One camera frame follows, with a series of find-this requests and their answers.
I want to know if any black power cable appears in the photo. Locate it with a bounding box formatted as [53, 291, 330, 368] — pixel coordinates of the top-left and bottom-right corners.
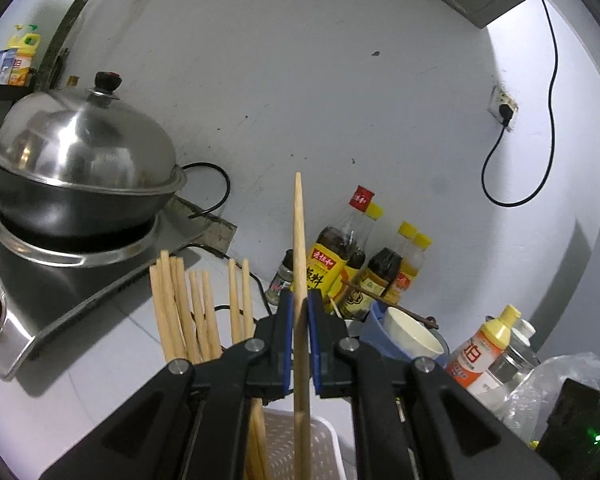
[184, 241, 282, 322]
[179, 161, 232, 222]

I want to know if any steel wok lid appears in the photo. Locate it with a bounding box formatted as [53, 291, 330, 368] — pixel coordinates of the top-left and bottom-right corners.
[0, 70, 179, 197]

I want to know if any dark vertical pipe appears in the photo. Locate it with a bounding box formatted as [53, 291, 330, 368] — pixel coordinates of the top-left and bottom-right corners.
[29, 0, 122, 92]

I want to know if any yellow oil bottle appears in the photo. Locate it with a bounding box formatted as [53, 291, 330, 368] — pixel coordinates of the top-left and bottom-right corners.
[7, 23, 42, 86]

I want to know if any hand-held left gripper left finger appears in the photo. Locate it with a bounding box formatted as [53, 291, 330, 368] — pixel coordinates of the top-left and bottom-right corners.
[39, 291, 295, 480]

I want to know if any steel cooker with gold knobs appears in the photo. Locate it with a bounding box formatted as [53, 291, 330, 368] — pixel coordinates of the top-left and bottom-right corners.
[0, 204, 204, 382]

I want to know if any glass jar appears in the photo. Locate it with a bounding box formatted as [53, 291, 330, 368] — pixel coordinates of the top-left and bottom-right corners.
[484, 317, 542, 422]

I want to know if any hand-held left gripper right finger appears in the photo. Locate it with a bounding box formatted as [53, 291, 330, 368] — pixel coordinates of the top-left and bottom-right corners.
[306, 289, 562, 480]

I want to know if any red capped cooking wine bottle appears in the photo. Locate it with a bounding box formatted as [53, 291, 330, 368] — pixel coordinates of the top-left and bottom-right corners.
[307, 184, 377, 307]

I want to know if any blue and white carton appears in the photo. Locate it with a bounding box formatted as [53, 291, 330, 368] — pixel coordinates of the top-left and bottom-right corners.
[0, 48, 19, 84]

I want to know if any black range hood cable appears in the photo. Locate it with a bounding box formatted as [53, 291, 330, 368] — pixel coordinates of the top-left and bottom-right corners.
[481, 0, 561, 208]

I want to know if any yellow capped soy sauce bottle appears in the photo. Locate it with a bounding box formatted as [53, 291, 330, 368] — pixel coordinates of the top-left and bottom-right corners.
[342, 202, 385, 321]

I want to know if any white wall socket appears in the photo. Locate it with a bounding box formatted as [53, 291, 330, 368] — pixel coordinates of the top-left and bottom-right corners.
[488, 84, 521, 129]

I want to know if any pile of wooden chopsticks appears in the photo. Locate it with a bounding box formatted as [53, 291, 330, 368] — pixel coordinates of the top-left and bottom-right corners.
[148, 249, 269, 480]

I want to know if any white bowl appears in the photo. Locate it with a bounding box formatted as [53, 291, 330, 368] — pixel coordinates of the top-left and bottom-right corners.
[382, 306, 447, 362]

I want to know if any yellow capped squeeze bottle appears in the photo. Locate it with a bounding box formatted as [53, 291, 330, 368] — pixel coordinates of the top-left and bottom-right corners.
[445, 303, 524, 404]

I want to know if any single bamboo chopstick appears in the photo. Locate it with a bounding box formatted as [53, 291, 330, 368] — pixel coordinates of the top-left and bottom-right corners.
[290, 172, 314, 480]

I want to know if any yellow capped amber liquid bottle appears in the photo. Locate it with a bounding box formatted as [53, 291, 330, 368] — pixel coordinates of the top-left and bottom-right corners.
[389, 232, 434, 307]

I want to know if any white plastic utensil basket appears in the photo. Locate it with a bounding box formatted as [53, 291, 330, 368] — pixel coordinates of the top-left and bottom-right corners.
[249, 406, 344, 480]

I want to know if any yellow capped dark vinegar bottle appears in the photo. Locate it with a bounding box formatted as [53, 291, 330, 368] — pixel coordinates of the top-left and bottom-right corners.
[364, 220, 419, 307]

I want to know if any small pepper shaker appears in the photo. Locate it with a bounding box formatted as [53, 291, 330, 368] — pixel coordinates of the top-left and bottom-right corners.
[265, 248, 296, 307]

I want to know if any clear plastic bag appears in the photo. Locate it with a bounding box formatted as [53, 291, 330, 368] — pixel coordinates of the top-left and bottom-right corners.
[499, 352, 600, 452]

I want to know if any dark brown stick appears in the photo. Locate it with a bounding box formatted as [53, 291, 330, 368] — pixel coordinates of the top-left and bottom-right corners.
[342, 279, 439, 329]

